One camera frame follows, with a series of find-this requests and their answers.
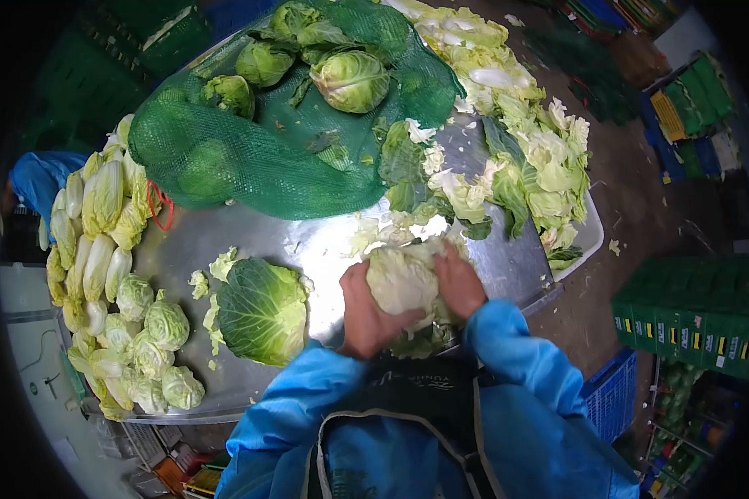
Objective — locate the dark green cabbage head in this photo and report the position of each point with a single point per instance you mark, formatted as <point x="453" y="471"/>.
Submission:
<point x="262" y="312"/>

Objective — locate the small green cabbage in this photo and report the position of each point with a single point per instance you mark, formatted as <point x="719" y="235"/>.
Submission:
<point x="263" y="62"/>
<point x="231" y="93"/>

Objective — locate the loose cabbage leaf pieces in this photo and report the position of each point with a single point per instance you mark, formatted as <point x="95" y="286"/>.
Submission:
<point x="215" y="293"/>

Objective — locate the person's right hand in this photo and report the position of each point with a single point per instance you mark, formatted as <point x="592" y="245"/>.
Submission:
<point x="460" y="284"/>

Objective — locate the stack of coloured crates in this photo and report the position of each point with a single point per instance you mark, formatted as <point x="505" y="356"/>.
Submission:
<point x="693" y="118"/>

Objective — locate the stack of green crates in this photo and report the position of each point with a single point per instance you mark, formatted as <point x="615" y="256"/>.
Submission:
<point x="693" y="315"/>

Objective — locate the person's left thumb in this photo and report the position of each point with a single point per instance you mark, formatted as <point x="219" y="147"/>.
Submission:
<point x="405" y="317"/>

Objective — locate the blue plastic crate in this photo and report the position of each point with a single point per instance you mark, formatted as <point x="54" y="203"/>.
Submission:
<point x="613" y="393"/>

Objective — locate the green mesh sack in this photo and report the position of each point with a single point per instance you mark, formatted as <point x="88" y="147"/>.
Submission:
<point x="274" y="137"/>

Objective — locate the pale trimmed cabbage head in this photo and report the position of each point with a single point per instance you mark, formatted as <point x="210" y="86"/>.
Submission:
<point x="405" y="280"/>

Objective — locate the person's right fingers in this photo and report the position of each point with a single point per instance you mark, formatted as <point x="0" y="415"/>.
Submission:
<point x="444" y="262"/>

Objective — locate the dark green crates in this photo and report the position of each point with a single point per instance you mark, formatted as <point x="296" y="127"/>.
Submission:
<point x="118" y="56"/>

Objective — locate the steel work table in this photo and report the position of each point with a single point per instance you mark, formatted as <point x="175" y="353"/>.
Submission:
<point x="324" y="268"/>

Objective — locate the pile of trimmed cabbages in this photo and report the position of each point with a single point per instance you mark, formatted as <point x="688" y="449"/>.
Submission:
<point x="109" y="268"/>

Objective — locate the person's body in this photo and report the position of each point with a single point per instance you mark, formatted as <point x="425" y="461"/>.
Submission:
<point x="424" y="443"/>

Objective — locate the white plastic tub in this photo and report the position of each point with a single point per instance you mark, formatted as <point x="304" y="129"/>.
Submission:
<point x="583" y="234"/>

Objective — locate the round light green cabbage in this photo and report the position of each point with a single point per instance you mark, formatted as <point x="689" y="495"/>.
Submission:
<point x="351" y="80"/>

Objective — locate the pile of cabbage leaf scraps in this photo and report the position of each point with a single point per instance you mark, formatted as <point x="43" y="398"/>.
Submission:
<point x="493" y="125"/>

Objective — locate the person's left hand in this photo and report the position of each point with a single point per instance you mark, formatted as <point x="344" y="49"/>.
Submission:
<point x="365" y="312"/>

